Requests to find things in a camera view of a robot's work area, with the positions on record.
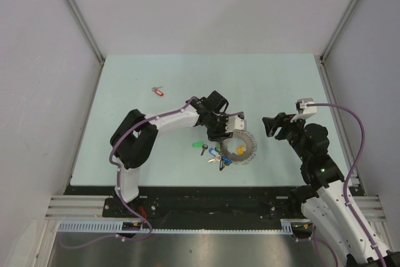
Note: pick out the right frame post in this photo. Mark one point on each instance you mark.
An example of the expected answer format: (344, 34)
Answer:
(344, 19)

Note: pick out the frame post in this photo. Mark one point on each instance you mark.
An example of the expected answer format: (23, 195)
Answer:
(344, 19)
(85, 30)

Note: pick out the left frame post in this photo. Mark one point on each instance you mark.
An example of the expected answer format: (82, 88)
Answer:
(85, 30)

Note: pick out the key with blue tag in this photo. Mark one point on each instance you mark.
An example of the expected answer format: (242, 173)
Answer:
(216, 156)

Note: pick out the large metal keyring disc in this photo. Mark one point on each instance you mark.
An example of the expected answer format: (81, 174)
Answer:
(239, 138)

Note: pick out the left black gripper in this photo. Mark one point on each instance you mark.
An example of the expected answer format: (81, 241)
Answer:
(220, 135)

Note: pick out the key with black tag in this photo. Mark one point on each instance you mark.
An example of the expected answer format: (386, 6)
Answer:
(222, 163)

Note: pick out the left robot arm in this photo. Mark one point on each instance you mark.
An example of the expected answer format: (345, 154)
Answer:
(135, 137)

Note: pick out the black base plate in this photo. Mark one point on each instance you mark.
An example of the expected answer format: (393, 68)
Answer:
(212, 208)

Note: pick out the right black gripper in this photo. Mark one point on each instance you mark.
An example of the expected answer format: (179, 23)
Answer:
(283, 120)

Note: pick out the slotted cable duct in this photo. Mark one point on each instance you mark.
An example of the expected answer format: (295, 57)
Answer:
(135, 227)

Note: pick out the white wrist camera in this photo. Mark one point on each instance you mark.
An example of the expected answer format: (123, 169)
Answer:
(305, 109)
(236, 122)

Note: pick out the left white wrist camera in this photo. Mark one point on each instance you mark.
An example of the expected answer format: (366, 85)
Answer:
(236, 122)

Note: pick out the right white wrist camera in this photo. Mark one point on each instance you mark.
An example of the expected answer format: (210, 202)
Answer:
(305, 109)

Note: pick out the key with red tag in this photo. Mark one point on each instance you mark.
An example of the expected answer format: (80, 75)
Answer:
(158, 90)

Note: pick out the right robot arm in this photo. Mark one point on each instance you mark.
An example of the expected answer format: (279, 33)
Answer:
(324, 199)

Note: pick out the key with green tag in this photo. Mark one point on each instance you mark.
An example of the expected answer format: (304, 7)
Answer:
(201, 145)

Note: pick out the key with yellow tag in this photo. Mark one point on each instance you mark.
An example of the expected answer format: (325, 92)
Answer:
(241, 150)

